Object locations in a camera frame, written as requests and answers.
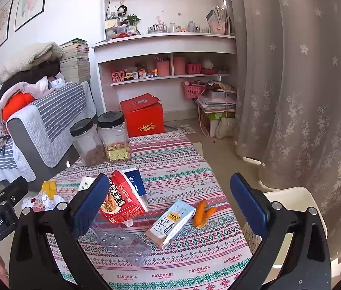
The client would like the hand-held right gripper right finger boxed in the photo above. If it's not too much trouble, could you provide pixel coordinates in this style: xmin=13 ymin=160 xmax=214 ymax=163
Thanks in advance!
xmin=230 ymin=173 xmax=332 ymax=290

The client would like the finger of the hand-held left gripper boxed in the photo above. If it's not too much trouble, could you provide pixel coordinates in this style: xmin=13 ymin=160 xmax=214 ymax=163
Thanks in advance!
xmin=0 ymin=177 xmax=29 ymax=209

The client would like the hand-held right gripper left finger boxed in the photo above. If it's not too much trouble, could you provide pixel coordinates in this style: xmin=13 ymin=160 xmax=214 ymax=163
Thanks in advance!
xmin=9 ymin=173 xmax=112 ymax=290

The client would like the small white wrapper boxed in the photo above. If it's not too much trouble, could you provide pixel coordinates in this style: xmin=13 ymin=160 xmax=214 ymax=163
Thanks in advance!
xmin=22 ymin=196 xmax=42 ymax=210

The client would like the red instant noodle cup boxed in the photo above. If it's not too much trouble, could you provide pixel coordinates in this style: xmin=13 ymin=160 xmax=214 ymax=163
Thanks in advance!
xmin=99 ymin=170 xmax=149 ymax=225

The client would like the yellow wrapper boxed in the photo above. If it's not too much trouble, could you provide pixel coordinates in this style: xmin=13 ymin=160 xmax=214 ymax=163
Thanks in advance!
xmin=42 ymin=181 xmax=57 ymax=200

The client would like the white paper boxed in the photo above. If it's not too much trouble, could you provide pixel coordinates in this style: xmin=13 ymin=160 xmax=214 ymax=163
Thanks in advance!
xmin=41 ymin=194 xmax=65 ymax=211

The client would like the white plastic bin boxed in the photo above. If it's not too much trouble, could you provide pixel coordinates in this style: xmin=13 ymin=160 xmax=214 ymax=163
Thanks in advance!
xmin=243 ymin=186 xmax=320 ymax=271

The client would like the crushed clear plastic bottle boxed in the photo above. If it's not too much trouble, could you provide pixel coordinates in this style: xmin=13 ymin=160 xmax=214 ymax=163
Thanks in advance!
xmin=86 ymin=211 xmax=153 ymax=267

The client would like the orange peel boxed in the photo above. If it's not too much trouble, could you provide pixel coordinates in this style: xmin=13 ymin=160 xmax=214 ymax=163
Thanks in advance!
xmin=193 ymin=199 xmax=218 ymax=229

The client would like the blue white carton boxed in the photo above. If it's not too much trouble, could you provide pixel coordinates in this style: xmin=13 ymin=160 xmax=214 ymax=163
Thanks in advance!
xmin=121 ymin=167 xmax=147 ymax=206

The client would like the jar with dark snacks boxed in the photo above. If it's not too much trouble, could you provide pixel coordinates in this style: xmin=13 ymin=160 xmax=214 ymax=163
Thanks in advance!
xmin=69 ymin=118 xmax=106 ymax=167

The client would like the jar with light crackers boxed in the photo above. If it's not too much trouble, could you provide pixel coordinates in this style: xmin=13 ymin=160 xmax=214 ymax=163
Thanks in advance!
xmin=97 ymin=111 xmax=132 ymax=164

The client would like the patterned tablecloth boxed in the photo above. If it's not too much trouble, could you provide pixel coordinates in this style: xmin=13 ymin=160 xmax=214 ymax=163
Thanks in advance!
xmin=42 ymin=130 xmax=254 ymax=290

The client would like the light blue milk carton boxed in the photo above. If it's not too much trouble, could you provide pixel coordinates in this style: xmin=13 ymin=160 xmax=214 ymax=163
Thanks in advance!
xmin=144 ymin=199 xmax=196 ymax=251

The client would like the white tote bag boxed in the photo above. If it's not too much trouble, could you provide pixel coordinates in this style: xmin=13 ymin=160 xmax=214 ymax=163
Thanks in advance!
xmin=216 ymin=116 xmax=237 ymax=139

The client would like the orange garment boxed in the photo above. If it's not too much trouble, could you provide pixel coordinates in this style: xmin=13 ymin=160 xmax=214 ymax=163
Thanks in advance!
xmin=1 ymin=92 xmax=36 ymax=121

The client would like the armchair with striped quilted cover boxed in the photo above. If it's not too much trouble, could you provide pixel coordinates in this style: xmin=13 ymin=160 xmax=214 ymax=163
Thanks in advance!
xmin=6 ymin=81 xmax=97 ymax=168

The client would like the green white cardboard box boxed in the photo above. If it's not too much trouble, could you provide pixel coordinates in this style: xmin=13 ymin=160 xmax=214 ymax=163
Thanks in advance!
xmin=199 ymin=109 xmax=236 ymax=138

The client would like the checkered paper sheet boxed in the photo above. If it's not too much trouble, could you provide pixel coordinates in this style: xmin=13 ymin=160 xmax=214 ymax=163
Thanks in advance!
xmin=177 ymin=123 xmax=197 ymax=134

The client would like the pale pink garment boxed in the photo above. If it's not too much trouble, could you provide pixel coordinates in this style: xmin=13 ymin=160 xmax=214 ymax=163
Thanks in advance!
xmin=0 ymin=77 xmax=65 ymax=109

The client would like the red cardboard box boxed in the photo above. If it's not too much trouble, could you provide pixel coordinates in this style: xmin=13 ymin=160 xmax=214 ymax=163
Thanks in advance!
xmin=120 ymin=94 xmax=165 ymax=138

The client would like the pile of papers and folders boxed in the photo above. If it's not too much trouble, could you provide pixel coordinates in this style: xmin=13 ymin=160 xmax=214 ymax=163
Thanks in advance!
xmin=196 ymin=80 xmax=237 ymax=112

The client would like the dark clothing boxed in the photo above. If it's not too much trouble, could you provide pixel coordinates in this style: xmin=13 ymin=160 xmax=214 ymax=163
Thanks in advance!
xmin=4 ymin=60 xmax=62 ymax=91

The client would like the large pink basket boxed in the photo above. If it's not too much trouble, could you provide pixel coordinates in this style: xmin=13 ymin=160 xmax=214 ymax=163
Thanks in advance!
xmin=183 ymin=81 xmax=206 ymax=99

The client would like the beige fleece blanket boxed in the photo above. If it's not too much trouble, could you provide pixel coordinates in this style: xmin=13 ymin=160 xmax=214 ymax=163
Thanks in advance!
xmin=0 ymin=42 xmax=64 ymax=85

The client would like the floral lace curtain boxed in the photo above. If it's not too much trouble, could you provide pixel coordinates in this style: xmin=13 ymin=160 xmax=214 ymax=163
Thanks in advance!
xmin=223 ymin=0 xmax=341 ymax=260

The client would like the stack of books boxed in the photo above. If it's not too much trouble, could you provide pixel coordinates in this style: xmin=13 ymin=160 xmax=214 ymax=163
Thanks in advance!
xmin=59 ymin=38 xmax=91 ymax=83

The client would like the white shelf unit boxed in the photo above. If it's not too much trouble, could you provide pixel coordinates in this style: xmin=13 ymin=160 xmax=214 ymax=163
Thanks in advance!
xmin=90 ymin=0 xmax=237 ymax=121

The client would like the small green plant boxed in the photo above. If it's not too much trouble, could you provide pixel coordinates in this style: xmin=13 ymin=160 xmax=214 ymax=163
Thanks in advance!
xmin=127 ymin=14 xmax=142 ymax=34

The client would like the pen holder cluster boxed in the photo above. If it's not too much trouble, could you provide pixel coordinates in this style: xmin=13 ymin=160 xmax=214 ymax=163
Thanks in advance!
xmin=148 ymin=21 xmax=168 ymax=34

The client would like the dark-haired doll figure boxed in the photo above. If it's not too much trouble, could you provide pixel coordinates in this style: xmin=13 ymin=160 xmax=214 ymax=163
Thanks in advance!
xmin=116 ymin=4 xmax=129 ymax=22

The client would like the medium framed wall picture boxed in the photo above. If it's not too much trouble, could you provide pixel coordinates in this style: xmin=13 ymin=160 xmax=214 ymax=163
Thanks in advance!
xmin=0 ymin=0 xmax=14 ymax=55

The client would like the large framed wall picture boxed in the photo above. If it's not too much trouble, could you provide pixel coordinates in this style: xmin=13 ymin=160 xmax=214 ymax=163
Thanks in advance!
xmin=14 ymin=0 xmax=50 ymax=32

